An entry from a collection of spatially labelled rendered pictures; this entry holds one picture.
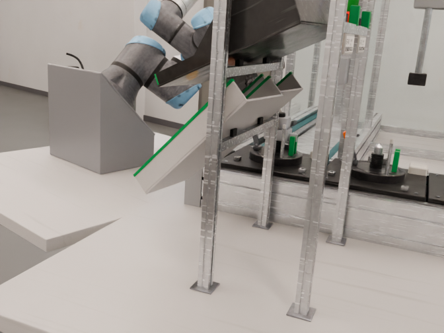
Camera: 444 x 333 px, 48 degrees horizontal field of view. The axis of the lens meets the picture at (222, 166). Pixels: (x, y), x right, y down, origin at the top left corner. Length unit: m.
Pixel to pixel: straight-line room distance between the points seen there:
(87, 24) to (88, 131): 6.64
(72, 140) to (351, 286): 0.98
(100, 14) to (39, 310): 7.15
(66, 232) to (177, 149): 0.35
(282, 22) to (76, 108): 0.93
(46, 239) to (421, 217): 0.78
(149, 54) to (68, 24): 6.99
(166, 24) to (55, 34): 7.51
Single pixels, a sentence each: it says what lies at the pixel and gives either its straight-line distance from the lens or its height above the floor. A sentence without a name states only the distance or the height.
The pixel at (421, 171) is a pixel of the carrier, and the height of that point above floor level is 0.98.
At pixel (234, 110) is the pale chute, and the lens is 0.78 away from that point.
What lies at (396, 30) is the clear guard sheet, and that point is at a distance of 2.57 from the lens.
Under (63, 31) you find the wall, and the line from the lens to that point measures 8.66.
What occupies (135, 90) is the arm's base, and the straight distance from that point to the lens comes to 1.56.
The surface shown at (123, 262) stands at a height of 0.86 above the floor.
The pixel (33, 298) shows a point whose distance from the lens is 0.86.
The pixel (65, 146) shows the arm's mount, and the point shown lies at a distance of 1.63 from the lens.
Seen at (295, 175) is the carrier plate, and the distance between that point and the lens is 1.19.
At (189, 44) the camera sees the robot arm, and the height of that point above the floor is 1.25.
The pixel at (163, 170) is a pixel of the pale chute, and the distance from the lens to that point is 0.89.
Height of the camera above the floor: 1.29
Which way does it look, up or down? 15 degrees down
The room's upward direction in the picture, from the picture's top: 4 degrees clockwise
